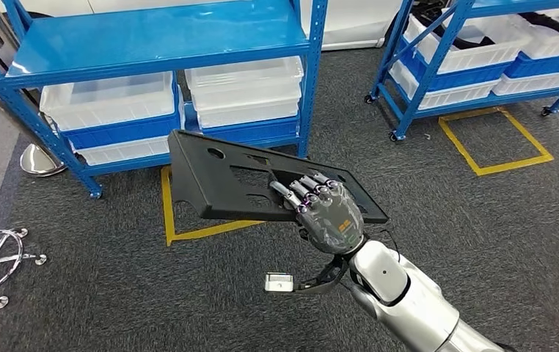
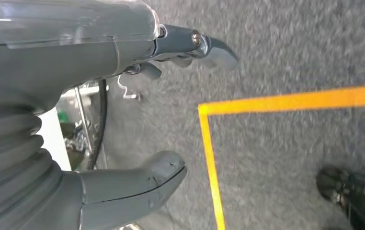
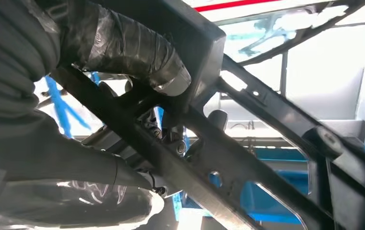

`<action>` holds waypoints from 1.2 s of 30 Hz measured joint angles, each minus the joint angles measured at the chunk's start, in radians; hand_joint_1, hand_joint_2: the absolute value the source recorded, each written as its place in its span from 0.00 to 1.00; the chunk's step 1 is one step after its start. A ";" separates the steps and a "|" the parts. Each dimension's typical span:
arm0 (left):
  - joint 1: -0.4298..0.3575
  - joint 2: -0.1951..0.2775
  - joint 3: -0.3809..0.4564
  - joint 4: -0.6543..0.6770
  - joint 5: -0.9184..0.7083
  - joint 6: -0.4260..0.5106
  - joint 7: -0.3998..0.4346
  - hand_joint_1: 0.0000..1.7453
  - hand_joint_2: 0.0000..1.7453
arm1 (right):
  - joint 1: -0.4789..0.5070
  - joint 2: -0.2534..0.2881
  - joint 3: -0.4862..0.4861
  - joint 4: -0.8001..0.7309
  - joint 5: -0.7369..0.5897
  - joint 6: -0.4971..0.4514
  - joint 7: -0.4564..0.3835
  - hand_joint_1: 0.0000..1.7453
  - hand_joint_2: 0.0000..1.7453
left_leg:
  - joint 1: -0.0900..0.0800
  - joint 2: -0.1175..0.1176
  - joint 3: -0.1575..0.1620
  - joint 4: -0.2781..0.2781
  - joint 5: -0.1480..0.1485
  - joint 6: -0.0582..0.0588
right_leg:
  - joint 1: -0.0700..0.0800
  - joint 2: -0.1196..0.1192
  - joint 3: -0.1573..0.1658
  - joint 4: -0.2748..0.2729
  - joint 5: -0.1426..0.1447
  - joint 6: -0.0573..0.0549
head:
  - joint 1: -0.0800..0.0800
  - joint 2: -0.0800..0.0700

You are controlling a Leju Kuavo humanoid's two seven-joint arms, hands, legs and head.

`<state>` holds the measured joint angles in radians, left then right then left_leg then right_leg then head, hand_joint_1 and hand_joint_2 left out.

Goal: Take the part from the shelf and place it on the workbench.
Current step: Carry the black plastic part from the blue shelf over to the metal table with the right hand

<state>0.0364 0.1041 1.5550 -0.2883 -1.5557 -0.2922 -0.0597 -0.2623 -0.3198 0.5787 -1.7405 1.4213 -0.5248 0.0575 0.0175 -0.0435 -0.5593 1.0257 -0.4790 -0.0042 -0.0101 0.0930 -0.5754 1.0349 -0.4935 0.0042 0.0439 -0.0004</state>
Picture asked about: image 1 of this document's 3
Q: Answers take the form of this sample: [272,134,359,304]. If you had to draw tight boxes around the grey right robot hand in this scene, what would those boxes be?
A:
[268,172,366,257]

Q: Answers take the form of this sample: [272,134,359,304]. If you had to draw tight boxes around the black plastic panel part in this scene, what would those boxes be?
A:
[167,129,390,225]

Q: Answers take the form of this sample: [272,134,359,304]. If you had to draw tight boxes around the blue wheeled shelf rack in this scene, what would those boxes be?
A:
[364,0,559,143]

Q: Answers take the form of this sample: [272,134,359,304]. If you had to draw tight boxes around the black part in bin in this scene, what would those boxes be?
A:
[517,10,559,36]
[413,2,487,51]

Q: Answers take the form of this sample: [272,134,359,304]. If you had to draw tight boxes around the blue metal shelf rack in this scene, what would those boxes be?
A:
[0,0,329,200]

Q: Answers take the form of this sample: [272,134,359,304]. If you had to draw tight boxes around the blue plastic bin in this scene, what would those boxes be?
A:
[503,50,559,80]
[200,115,301,145]
[397,41,514,93]

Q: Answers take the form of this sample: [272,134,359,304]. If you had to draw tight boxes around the yellow floor tape square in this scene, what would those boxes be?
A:
[160,165,266,247]
[438,106,555,177]

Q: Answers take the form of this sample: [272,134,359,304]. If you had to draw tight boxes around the white car with red stripe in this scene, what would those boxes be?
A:
[17,0,407,53]

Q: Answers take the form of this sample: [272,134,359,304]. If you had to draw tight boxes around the silver dome floor base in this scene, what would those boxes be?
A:
[19,143,67,177]

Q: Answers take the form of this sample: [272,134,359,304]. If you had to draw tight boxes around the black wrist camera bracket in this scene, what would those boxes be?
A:
[291,254,352,296]

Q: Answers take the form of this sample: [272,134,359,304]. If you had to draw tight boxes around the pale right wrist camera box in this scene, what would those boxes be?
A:
[265,273,294,293]

